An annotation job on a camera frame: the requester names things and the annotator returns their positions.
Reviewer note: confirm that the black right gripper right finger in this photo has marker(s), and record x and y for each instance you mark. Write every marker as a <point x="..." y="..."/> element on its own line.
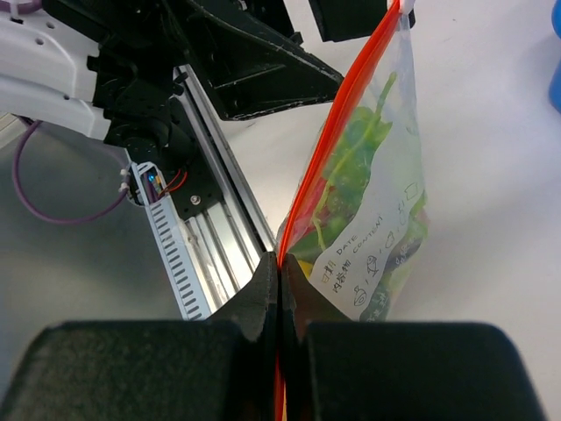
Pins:
<point x="338" y="369"/>

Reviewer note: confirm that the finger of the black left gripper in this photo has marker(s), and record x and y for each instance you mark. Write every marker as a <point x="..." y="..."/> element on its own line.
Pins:
<point x="342" y="20"/>
<point x="248" y="57"/>

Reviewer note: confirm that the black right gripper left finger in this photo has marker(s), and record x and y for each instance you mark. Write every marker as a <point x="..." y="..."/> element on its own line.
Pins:
<point x="221" y="368"/>

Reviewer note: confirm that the green fake leafy vegetable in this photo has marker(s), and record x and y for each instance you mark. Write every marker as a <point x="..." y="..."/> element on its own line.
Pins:
<point x="376" y="165"/>

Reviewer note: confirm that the clear zip top bag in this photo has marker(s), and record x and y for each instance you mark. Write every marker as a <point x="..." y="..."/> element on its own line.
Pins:
<point x="348" y="283"/>

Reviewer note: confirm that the yellow fake bell pepper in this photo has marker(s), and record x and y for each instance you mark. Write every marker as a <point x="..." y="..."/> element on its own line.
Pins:
<point x="306" y="268"/>

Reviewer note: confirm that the red fake chili pepper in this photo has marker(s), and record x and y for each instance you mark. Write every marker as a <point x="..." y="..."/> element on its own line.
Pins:
<point x="328" y="206"/>

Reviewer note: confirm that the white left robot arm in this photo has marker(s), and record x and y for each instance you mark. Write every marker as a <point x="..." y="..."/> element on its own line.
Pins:
<point x="108" y="69"/>

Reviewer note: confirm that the blue plastic bin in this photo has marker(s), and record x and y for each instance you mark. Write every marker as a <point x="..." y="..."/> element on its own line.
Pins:
<point x="554" y="84"/>

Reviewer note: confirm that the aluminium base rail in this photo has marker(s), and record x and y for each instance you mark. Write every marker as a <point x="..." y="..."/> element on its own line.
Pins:
<point x="226" y="239"/>

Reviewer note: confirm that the white slotted cable duct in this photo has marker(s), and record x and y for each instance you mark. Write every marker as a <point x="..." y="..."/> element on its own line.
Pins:
<point x="170" y="235"/>

